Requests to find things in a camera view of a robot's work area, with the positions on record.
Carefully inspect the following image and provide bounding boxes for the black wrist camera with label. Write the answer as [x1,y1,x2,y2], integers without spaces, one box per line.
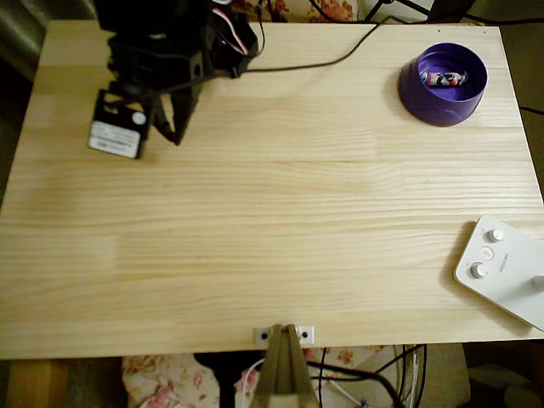
[88,82,154,161]

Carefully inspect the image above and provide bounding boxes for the white cable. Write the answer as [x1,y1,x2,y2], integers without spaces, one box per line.
[235,359,267,408]

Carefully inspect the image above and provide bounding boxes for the floral cloth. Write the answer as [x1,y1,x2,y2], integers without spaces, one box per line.
[122,344,396,408]
[231,0,359,23]

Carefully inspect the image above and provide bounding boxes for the black camera cable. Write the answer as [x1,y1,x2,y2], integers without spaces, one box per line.
[127,0,392,97]

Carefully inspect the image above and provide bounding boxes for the purple plastic bowl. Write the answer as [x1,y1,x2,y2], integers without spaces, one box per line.
[397,41,490,128]

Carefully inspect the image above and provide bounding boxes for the white metal bracket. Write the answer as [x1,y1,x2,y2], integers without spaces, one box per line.
[253,325,316,344]

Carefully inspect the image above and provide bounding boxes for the candy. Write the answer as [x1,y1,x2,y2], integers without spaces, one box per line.
[420,70,469,88]

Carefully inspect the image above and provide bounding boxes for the thick black cable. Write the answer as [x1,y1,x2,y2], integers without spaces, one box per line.
[305,360,407,408]

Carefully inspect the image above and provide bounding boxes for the olive fabric curtain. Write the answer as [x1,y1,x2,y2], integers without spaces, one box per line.
[0,0,99,82]

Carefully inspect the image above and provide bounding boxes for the black table leg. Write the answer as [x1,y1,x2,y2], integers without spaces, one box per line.
[193,351,239,408]

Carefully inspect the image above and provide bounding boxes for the white lamp base with knobs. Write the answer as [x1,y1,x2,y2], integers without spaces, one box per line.
[453,214,544,333]

